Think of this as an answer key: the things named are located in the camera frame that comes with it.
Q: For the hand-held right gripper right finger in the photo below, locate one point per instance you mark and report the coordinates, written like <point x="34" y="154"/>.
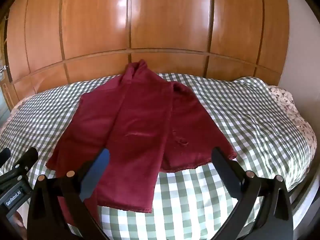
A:
<point x="225" y="170"/>

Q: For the person's left hand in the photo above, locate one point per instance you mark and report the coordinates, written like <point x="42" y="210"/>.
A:
<point x="20" y="221"/>

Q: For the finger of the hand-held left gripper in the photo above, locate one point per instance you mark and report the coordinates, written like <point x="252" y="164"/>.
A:
<point x="26" y="160"/>
<point x="4" y="156"/>

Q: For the green checked bedspread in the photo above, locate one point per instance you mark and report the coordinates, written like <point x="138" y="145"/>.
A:
<point x="250" y="130"/>

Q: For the dark red garment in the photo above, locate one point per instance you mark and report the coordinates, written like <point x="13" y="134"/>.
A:
<point x="130" y="130"/>

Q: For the wooden wardrobe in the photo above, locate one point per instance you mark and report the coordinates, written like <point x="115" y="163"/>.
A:
<point x="162" y="25"/>

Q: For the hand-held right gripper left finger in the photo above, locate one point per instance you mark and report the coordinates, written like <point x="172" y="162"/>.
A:
<point x="96" y="175"/>

